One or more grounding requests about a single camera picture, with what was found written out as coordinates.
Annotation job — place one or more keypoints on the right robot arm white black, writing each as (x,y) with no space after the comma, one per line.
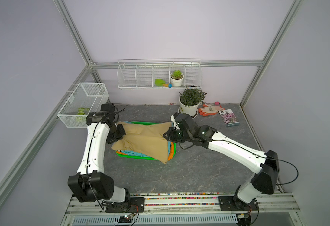
(265,166)

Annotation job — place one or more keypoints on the white wire side basket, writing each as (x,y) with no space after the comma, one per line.
(85,95)

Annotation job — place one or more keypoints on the orange pants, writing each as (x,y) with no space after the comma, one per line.
(136,155)

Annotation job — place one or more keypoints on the orange white work gloves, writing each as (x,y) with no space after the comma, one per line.
(209,110)

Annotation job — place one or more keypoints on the teal pants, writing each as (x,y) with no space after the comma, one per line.
(142,123)

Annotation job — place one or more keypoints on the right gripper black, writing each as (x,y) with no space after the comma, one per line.
(170,135)

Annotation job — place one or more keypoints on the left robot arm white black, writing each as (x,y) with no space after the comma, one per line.
(90,183)

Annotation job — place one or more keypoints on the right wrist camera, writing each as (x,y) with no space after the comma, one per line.
(174,123)

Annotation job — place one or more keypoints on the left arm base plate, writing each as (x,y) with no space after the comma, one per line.
(132,205)

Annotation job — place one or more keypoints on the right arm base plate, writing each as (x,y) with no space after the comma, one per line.
(230,203)

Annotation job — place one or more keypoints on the small potted plant white pot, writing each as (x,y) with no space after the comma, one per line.
(176,78)

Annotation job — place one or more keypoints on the green toy shovel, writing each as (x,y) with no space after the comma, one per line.
(162,83)

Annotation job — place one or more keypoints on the tan pants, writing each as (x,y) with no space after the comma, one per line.
(145,138)

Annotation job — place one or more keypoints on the green plastic basket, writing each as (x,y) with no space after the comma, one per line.
(142,156)

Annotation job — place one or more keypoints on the flower seed packet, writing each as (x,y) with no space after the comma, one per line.
(229,118)

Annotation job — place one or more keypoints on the white wire wall shelf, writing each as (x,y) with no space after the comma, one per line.
(142,74)

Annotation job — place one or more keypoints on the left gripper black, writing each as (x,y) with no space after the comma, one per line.
(121,133)

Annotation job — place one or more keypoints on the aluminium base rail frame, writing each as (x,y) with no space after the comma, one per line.
(187,209)

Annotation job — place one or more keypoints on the green item in side basket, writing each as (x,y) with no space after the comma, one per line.
(82,114)

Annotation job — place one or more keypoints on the large potted plant white pot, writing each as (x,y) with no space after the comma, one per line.
(190,99)

